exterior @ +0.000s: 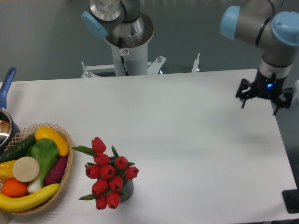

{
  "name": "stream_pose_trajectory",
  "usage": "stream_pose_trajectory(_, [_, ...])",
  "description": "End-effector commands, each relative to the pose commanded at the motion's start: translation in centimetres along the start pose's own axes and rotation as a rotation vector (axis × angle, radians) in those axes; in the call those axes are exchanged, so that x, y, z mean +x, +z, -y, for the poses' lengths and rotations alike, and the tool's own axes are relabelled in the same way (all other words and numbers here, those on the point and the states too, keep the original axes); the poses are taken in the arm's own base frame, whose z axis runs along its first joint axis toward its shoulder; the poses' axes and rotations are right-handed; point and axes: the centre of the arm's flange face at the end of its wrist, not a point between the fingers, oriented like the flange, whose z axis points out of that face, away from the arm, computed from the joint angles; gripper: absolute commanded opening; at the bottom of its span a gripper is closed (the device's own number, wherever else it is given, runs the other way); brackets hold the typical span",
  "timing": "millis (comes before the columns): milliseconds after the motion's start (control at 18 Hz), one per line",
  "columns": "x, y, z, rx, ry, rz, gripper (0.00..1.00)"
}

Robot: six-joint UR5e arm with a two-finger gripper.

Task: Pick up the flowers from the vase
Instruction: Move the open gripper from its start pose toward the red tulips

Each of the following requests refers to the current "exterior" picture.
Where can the orange fruit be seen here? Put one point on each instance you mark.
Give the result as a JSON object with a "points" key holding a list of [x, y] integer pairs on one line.
{"points": [[14, 188]]}

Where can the beige round disc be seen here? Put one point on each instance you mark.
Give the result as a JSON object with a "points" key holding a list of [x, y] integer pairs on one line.
{"points": [[25, 169]]}

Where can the blue handled saucepan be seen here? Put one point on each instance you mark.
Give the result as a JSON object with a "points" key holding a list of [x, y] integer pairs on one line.
{"points": [[8, 128]]}

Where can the red tulip bouquet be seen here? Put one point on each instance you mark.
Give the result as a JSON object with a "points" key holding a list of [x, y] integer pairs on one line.
{"points": [[101, 172]]}

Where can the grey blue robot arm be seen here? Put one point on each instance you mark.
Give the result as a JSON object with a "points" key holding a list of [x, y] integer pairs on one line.
{"points": [[258, 23]]}

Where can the purple sweet potato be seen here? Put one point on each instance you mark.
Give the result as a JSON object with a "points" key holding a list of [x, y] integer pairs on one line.
{"points": [[56, 173]]}

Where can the yellow bell pepper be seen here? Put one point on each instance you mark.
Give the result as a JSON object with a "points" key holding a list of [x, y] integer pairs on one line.
{"points": [[6, 170]]}

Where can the white metal base frame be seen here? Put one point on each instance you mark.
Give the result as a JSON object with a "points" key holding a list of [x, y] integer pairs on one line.
{"points": [[154, 67]]}

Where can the black device at edge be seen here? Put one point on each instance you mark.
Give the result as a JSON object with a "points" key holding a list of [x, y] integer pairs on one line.
{"points": [[291, 200]]}

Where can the woven wicker basket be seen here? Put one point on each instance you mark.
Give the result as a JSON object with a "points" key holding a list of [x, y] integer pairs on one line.
{"points": [[30, 131]]}

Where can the green bok choy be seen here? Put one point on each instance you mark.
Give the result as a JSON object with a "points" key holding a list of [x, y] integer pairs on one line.
{"points": [[45, 152]]}

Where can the dark grey ribbed vase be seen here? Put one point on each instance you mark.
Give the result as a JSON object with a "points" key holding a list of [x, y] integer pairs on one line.
{"points": [[127, 188]]}

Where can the yellow squash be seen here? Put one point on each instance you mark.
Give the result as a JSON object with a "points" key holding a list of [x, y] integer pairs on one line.
{"points": [[49, 133]]}

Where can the yellow banana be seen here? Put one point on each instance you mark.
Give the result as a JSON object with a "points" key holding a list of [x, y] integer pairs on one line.
{"points": [[30, 201]]}

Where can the green cucumber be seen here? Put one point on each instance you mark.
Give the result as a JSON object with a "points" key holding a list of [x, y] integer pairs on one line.
{"points": [[18, 150]]}

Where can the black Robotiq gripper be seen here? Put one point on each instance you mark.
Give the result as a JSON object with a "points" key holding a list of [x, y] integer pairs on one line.
{"points": [[267, 88]]}

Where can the white object at right edge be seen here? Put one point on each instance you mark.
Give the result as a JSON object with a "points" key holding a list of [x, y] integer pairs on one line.
{"points": [[297, 91]]}

